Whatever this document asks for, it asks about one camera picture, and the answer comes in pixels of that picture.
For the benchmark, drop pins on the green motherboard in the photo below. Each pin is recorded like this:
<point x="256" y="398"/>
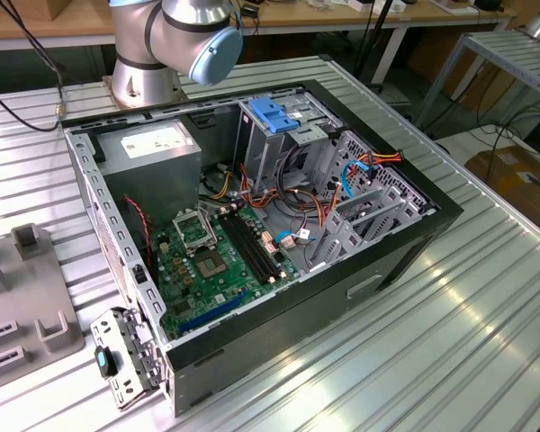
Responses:
<point x="216" y="292"/>

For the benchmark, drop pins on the grey parts rack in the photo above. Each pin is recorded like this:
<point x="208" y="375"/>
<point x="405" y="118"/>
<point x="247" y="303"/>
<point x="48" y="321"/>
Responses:
<point x="31" y="288"/>

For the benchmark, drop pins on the blue drive bay latch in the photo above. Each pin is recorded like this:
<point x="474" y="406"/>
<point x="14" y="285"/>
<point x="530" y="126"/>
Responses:
<point x="270" y="114"/>

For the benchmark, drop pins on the grey power supply unit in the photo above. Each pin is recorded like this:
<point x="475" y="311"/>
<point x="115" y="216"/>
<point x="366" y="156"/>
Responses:
<point x="153" y="180"/>

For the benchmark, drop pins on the black RAM slot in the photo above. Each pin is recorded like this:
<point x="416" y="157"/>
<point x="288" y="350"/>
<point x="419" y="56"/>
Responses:
<point x="242" y="247"/>
<point x="255" y="247"/>
<point x="249" y="247"/>
<point x="261" y="247"/>

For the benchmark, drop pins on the wooden desk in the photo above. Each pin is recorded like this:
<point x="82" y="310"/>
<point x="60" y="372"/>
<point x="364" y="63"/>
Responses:
<point x="342" y="18"/>

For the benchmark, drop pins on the grey metal disk bay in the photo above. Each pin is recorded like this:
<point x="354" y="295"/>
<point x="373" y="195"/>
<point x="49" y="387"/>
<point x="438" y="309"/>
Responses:
<point x="407" y="211"/>

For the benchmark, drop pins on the black latch with blue button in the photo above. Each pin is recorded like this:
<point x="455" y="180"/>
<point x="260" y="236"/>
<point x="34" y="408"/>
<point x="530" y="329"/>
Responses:
<point x="102" y="360"/>

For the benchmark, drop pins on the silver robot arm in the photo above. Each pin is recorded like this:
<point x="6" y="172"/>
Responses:
<point x="135" y="67"/>

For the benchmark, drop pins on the blue expansion slot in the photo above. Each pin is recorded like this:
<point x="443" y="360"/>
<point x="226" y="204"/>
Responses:
<point x="216" y="310"/>

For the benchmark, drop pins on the open black PC case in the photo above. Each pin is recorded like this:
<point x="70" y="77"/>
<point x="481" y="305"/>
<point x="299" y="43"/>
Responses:
<point x="297" y="324"/>

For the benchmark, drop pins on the grey expansion bracket plate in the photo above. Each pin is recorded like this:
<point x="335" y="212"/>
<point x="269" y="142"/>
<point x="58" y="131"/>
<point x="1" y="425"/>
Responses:
<point x="105" y="326"/>

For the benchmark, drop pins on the beige board power socket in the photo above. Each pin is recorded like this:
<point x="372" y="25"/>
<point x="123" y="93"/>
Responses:
<point x="268" y="243"/>

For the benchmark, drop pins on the cardboard box with label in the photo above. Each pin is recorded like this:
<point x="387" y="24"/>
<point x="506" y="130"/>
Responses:
<point x="513" y="180"/>

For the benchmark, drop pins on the grey optical drive bay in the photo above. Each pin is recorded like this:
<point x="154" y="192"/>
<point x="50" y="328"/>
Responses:
<point x="261" y="148"/>

